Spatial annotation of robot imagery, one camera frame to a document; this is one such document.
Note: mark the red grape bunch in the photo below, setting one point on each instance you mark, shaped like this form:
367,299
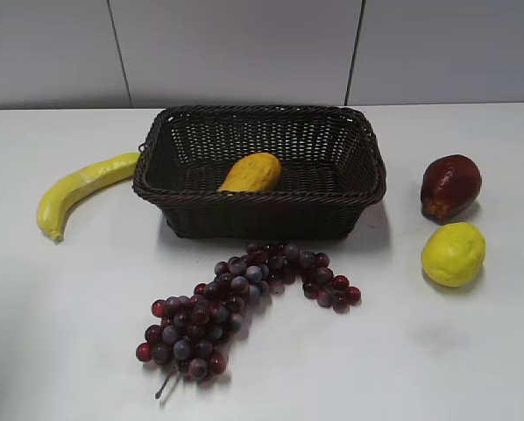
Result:
191,332

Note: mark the black woven basket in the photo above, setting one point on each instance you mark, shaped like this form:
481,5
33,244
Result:
331,171

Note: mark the dark red apple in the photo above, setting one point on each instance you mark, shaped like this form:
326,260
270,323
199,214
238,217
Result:
449,185

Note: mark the yellow lemon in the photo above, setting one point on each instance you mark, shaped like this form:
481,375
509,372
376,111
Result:
454,255

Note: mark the orange yellow mango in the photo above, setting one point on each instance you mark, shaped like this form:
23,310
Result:
255,172

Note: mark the yellow banana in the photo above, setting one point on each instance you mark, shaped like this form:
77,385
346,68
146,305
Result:
67,192

